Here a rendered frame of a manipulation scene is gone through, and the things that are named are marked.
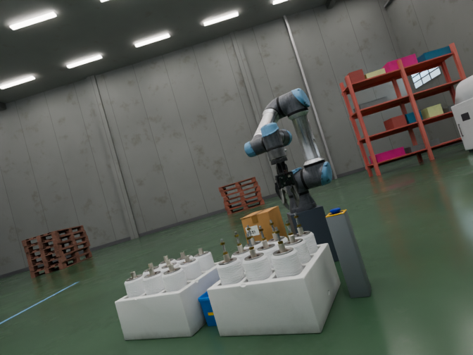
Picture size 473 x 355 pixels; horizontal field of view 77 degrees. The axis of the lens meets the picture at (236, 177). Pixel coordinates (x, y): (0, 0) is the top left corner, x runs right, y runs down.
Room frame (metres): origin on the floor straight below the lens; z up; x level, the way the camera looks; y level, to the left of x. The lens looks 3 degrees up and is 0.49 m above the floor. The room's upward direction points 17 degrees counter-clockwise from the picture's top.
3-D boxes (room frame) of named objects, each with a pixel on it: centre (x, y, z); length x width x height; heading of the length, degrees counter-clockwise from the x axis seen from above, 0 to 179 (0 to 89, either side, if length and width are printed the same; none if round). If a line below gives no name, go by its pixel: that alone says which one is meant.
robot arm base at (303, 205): (1.71, -0.31, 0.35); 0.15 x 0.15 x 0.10
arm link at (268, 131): (1.26, -0.19, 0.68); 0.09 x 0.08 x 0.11; 148
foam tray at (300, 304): (1.23, -0.03, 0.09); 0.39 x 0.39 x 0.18; 62
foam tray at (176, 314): (1.48, 0.44, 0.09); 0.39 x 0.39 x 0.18; 63
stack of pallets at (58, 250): (7.38, 4.65, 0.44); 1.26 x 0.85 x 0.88; 178
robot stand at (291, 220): (1.71, -0.31, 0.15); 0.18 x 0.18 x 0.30; 89
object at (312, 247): (1.27, -0.19, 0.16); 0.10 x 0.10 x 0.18
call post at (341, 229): (1.16, -0.33, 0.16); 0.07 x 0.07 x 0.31; 62
